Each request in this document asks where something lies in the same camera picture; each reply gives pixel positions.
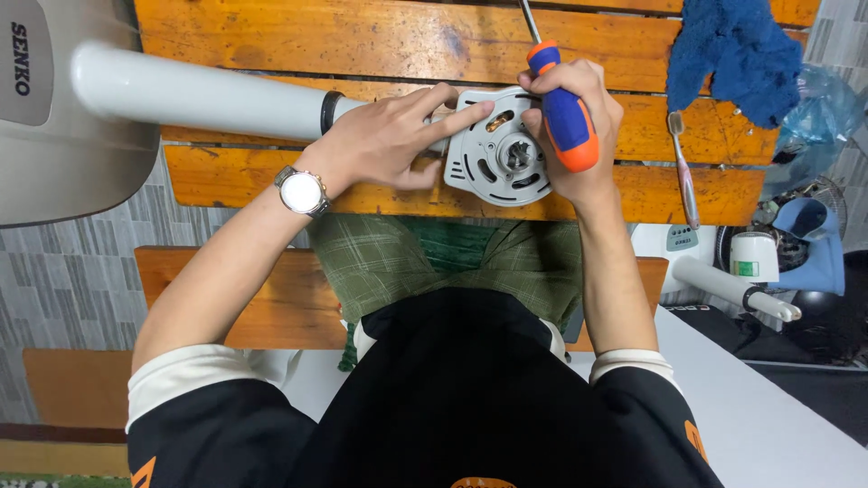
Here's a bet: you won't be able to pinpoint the person's left hand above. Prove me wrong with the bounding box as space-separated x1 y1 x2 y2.
298 83 496 199

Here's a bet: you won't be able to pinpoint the person's right hand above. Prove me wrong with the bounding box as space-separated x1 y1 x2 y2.
517 60 625 210

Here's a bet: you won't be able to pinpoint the blue orange handled screwdriver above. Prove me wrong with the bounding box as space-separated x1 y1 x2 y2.
519 0 602 174

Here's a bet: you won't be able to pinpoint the grey fan motor housing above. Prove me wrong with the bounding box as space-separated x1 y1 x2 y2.
443 86 558 208

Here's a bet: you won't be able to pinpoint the silver white-faced wristwatch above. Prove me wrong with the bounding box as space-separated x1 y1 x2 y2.
274 164 334 219

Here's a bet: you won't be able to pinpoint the pink grey toothbrush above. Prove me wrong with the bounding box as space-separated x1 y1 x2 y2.
666 110 701 231

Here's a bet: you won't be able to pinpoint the person's green plaid trousers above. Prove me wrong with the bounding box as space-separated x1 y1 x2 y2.
308 215 585 334

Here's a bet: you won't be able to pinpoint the blue fluffy cloth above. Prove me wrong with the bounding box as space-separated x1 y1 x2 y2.
665 0 805 130

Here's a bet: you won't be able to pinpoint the white fan stand pole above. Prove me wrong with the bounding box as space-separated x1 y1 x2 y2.
71 39 371 145

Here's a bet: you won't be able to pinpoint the wooden bench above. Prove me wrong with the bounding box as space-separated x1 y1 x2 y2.
133 245 671 352

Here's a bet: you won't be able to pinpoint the white floor fan stand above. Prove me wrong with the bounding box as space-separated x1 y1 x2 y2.
630 222 803 324

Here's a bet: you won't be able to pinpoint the white motor cover green label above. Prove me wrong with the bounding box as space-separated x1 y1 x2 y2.
729 231 781 285

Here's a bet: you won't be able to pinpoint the blue plastic bag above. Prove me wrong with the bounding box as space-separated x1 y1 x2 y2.
759 64 868 202

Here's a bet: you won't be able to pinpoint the blue fan housing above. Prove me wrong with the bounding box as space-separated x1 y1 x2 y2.
771 197 847 296

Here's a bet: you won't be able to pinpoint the person's black shirt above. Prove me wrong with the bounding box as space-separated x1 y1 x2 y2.
125 287 724 488

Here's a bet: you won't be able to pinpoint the grey fan base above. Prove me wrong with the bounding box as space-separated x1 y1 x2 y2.
0 0 161 229

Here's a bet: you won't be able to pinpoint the black mat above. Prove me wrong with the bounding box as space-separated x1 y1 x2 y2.
666 303 868 448

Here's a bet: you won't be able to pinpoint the brown wooden board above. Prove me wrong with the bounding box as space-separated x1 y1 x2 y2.
22 348 135 430

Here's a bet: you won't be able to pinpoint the black wire fan grille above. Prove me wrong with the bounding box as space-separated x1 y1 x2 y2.
715 175 849 273

